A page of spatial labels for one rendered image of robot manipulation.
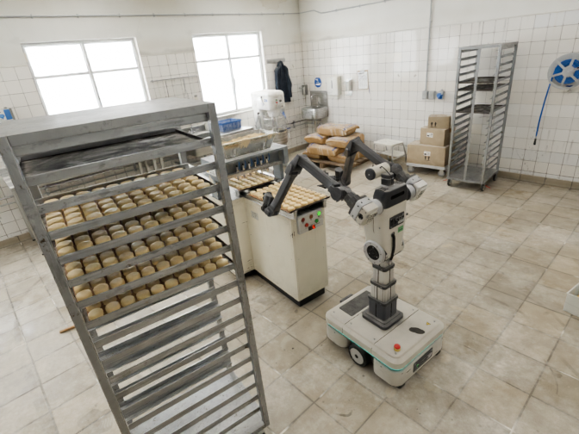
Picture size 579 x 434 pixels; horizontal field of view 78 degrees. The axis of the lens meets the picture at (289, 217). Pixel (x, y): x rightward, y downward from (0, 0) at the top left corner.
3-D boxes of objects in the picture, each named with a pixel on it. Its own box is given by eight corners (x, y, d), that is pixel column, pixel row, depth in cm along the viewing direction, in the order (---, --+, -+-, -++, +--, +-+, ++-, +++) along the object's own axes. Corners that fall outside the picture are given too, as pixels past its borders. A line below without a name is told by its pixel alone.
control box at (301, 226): (296, 233, 274) (295, 217, 268) (320, 223, 286) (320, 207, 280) (300, 235, 271) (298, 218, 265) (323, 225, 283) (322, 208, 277)
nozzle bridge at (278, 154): (207, 194, 331) (200, 158, 317) (271, 174, 369) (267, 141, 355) (223, 203, 306) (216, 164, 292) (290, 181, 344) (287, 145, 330)
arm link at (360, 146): (345, 137, 245) (356, 131, 248) (343, 152, 255) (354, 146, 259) (392, 175, 221) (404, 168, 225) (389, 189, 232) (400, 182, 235)
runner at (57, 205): (220, 165, 141) (218, 158, 140) (223, 167, 139) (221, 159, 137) (28, 214, 110) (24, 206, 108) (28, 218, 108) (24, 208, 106)
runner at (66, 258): (227, 207, 148) (226, 201, 147) (230, 209, 146) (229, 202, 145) (50, 265, 117) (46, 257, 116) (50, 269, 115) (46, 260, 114)
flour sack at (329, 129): (314, 135, 661) (314, 126, 654) (327, 130, 689) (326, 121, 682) (347, 138, 617) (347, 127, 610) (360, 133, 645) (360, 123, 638)
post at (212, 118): (267, 420, 199) (211, 102, 129) (270, 424, 197) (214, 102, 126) (262, 424, 198) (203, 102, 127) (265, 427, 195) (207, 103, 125)
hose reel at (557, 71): (573, 146, 455) (595, 51, 410) (569, 149, 445) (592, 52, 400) (535, 143, 484) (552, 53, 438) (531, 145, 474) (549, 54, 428)
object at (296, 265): (254, 275, 352) (241, 190, 315) (283, 263, 370) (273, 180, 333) (299, 310, 299) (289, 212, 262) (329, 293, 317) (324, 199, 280)
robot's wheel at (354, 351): (352, 336, 246) (346, 340, 243) (370, 348, 233) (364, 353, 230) (353, 355, 252) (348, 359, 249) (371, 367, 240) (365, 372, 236)
